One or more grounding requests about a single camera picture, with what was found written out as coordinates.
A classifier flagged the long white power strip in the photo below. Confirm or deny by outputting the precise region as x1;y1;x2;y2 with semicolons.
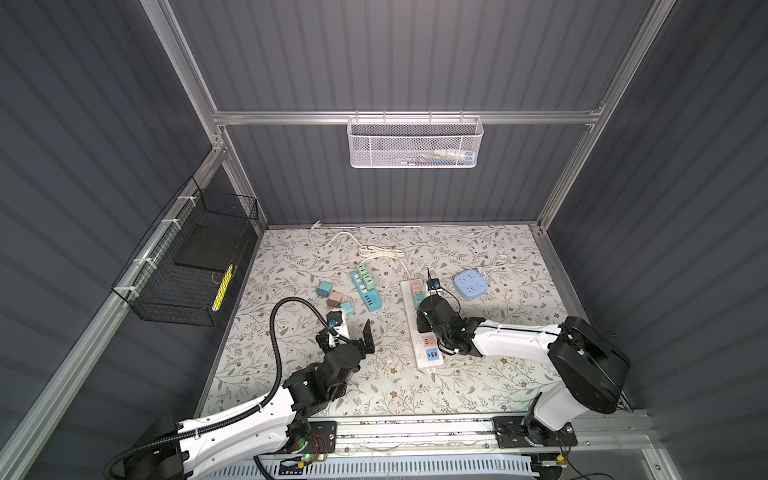
400;279;444;373

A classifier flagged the teal blue power strip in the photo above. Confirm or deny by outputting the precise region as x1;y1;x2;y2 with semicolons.
351;271;382;313

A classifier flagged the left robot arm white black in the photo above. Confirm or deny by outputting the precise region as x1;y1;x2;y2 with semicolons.
105;322;375;479

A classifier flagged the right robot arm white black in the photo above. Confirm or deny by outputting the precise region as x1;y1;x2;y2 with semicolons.
416;295;631;439

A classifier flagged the round light blue socket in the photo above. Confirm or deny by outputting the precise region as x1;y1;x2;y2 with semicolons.
453;269;489;301

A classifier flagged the floral table mat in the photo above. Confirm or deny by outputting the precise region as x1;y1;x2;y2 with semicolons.
199;225;566;417

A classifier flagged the white vent grille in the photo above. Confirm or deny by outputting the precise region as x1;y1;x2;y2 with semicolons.
206;455;541;480

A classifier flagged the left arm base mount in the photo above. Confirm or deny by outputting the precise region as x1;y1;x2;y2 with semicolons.
265;420;338;455

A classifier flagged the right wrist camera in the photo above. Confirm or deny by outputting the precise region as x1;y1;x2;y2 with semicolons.
425;278;442;295

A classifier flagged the black corrugated cable hose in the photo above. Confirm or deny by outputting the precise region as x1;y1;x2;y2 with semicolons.
103;297;335;480

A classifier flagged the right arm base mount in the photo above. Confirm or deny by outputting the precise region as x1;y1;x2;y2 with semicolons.
491;416;578;449

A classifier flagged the coiled white power cable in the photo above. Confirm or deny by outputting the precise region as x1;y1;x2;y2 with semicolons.
307;220;415;283

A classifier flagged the black wire mesh basket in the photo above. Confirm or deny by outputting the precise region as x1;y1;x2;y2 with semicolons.
113;181;259;327

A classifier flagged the aluminium rail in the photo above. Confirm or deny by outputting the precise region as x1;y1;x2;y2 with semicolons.
173;415;652;457

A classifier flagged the white wire mesh basket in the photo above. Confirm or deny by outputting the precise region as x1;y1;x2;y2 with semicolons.
346;115;484;169

